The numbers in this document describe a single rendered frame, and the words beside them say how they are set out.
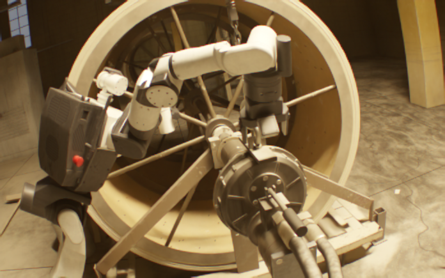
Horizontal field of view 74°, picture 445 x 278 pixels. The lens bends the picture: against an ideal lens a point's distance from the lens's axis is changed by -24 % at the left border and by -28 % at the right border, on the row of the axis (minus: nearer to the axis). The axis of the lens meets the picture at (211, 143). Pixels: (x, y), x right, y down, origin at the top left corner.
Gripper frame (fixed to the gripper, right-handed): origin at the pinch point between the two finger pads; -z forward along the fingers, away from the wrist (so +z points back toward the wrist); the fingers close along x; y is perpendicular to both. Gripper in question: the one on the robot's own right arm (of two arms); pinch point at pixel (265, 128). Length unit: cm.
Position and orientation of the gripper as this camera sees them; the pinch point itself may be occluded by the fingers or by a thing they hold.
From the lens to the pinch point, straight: 97.5
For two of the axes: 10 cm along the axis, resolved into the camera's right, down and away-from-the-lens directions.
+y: -2.1, -6.3, 7.5
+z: -1.0, -7.4, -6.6
